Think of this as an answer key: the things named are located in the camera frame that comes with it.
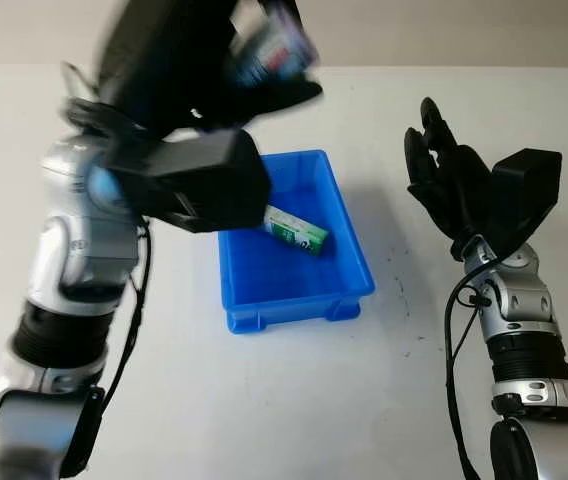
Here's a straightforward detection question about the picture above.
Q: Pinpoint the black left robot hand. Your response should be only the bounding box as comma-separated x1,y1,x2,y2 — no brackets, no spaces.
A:
97,0,325,144

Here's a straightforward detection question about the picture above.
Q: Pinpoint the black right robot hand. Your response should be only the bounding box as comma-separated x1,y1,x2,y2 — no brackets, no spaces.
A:
403,96,503,250

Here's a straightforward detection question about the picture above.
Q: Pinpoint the blue white red pack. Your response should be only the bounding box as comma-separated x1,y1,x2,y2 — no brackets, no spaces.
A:
227,0,322,87

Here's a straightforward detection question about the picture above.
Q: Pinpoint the blue plastic tray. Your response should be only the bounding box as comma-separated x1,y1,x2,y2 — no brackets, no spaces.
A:
217,148,377,337

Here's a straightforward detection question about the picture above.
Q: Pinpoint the green and white carton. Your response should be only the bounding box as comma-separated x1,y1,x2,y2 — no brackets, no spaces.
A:
262,203,331,259

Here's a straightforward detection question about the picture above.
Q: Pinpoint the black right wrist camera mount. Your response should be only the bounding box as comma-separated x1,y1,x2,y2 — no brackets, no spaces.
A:
488,147,564,259

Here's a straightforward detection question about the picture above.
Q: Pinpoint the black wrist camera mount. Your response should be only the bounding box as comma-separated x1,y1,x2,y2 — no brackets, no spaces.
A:
105,128,273,236
488,147,564,259

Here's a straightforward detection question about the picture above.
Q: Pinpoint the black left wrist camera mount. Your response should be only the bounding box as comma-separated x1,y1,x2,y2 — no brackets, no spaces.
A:
105,128,273,236

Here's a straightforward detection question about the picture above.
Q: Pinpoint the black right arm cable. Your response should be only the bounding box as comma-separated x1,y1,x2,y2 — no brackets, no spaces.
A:
444,258,496,480

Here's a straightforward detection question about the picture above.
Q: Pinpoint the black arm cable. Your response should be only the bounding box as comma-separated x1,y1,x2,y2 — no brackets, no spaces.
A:
444,258,496,480
59,60,154,417

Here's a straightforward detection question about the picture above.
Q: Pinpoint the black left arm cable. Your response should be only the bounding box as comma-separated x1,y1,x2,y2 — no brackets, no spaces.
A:
59,60,154,417

